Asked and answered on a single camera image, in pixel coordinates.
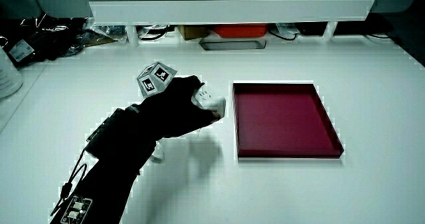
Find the white socket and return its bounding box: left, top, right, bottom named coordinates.
left=191, top=85, right=227, bottom=120

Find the brown cardboard box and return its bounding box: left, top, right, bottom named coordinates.
left=177, top=25, right=212, bottom=41

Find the white desk shelf riser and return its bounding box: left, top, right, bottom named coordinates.
left=88, top=0, right=376, bottom=48

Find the grey flat tray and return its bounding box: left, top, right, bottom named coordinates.
left=199, top=39, right=268, bottom=51

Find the bundle of black cables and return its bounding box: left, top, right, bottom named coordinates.
left=137, top=24, right=171, bottom=41

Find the person's left forearm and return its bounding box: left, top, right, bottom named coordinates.
left=49, top=104, right=157, bottom=224

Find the white socket cable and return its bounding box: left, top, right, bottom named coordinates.
left=148, top=127, right=204, bottom=165

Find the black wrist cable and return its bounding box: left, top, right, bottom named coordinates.
left=49, top=150, right=88, bottom=217

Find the black bag with white label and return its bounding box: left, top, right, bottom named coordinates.
left=0, top=13, right=88, bottom=68

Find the person's left hand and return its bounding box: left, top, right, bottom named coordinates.
left=136, top=61, right=222, bottom=140

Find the dark red tray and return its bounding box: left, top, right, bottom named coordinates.
left=231, top=81, right=345, bottom=160

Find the white container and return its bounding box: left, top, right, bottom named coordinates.
left=0, top=47, right=24, bottom=100

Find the circuit board module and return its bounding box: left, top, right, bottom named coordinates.
left=59, top=195, right=94, bottom=224

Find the clear plastic bag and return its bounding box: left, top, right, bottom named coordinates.
left=82, top=17, right=128, bottom=46

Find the orange box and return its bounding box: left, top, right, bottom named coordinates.
left=212, top=24, right=268, bottom=39

